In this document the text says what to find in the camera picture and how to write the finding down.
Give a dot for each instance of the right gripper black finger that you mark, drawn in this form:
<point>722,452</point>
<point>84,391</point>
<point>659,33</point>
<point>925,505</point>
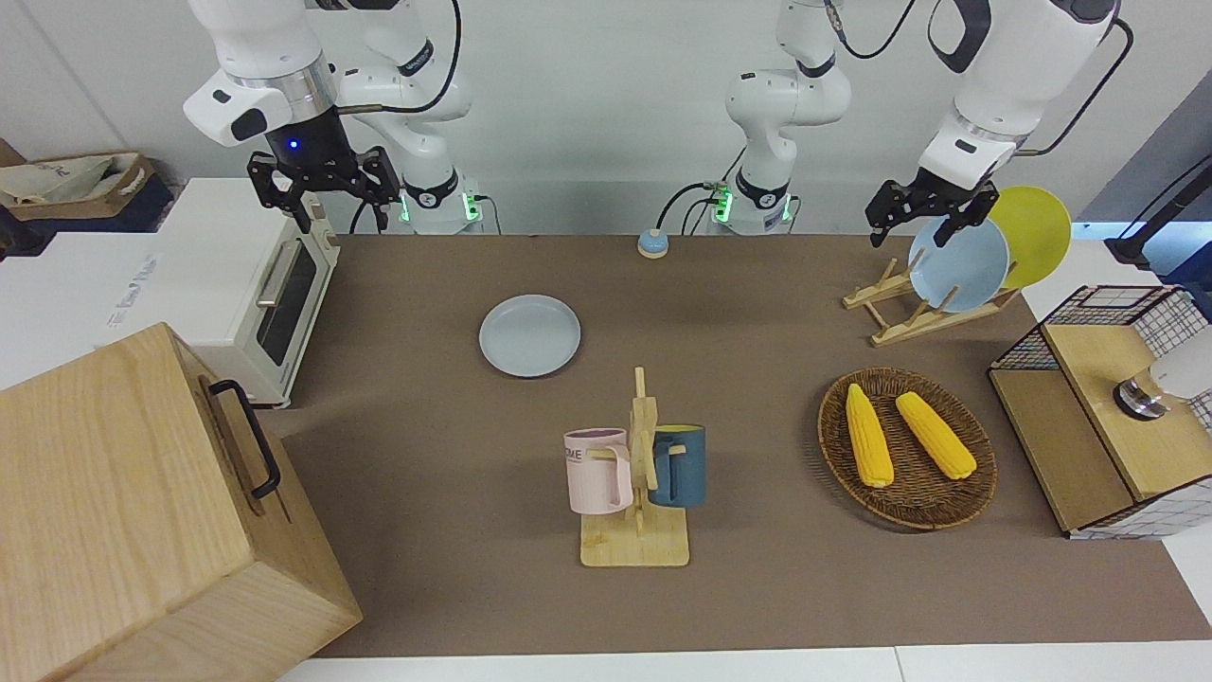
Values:
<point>382,180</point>
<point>275,180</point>

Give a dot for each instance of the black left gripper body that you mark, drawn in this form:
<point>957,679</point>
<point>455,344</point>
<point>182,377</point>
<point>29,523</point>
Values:
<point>937,194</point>

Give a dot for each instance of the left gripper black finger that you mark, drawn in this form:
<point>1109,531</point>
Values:
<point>973,206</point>
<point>885,206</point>

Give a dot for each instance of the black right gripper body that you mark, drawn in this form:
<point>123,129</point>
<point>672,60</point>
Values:
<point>308,147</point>

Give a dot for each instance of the gray round plate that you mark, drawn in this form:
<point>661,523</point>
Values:
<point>529,335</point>

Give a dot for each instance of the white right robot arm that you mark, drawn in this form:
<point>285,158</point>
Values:
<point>256,47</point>

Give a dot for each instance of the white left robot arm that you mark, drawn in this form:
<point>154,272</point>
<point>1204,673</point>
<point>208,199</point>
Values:
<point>786,95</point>

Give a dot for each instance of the light blue plate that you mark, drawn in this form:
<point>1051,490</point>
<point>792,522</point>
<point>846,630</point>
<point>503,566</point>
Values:
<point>958,270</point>

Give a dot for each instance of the yellow plate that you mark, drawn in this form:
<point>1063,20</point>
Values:
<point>1037,227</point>

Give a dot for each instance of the wooden plate rack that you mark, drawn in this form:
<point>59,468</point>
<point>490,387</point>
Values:
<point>914,322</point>

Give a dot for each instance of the white toaster oven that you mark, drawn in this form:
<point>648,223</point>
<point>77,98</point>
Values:
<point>218,275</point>

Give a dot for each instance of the cardboard box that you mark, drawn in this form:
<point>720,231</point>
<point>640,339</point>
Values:
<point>114,194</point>

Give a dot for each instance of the black stand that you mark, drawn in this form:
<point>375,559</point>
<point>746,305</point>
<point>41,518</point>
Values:
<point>1131,248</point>

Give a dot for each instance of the white bag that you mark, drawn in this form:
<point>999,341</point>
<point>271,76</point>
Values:
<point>52,180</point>

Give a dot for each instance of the yellow corn cob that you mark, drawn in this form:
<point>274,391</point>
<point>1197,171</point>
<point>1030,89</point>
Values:
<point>869,436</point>
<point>935,434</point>

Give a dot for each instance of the brown table mat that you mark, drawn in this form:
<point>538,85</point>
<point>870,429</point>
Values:
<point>454,426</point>

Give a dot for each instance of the brown wicker basket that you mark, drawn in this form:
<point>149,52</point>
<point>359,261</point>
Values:
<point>914,497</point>

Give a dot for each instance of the dark blue mug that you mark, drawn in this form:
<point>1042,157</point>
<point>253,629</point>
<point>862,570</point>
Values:
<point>689,469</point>

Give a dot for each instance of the pink mug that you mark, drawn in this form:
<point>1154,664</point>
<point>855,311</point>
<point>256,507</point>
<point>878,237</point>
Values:
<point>592,474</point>

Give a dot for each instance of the large wooden box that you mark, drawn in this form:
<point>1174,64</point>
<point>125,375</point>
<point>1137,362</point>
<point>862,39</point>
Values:
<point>104,502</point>

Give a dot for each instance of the wooden mug rack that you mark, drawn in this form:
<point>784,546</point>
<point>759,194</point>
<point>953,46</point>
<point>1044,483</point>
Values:
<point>636,545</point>

